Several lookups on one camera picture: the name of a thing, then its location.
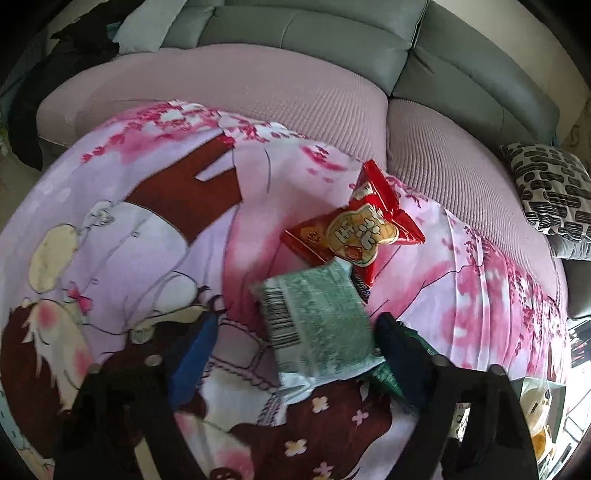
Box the black clothes pile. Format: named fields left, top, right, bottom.
left=7, top=0, right=121, bottom=171

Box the pink sofa seat cover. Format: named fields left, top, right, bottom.
left=387, top=98, right=568, bottom=319
left=36, top=69, right=98, bottom=144
left=69, top=44, right=389, bottom=171

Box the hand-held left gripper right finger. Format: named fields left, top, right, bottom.
left=374, top=313, right=539, bottom=480

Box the plain grey cushion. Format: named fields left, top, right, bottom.
left=549, top=235, right=591, bottom=261

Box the red snack packet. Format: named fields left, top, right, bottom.
left=280, top=159, right=426, bottom=283

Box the silver green snack packet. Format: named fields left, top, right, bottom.
left=250, top=258, right=386, bottom=404

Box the light grey pillow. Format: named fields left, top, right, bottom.
left=113, top=0, right=190, bottom=54

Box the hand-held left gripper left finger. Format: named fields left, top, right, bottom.
left=55, top=314, right=218, bottom=480

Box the pale snack packet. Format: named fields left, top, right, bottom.
left=522, top=388, right=552, bottom=418

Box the printed cartoon blanket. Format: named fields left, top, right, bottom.
left=0, top=99, right=571, bottom=480

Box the black white patterned pillow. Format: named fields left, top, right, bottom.
left=499, top=141, right=591, bottom=243

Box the teal cardboard box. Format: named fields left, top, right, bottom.
left=517, top=376, right=570, bottom=467

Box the grey leather sofa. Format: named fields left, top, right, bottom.
left=115, top=0, right=591, bottom=319

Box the dark blue snack packet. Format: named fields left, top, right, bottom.
left=348, top=272, right=372, bottom=305

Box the dark green snack box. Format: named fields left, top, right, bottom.
left=359, top=323, right=439, bottom=400

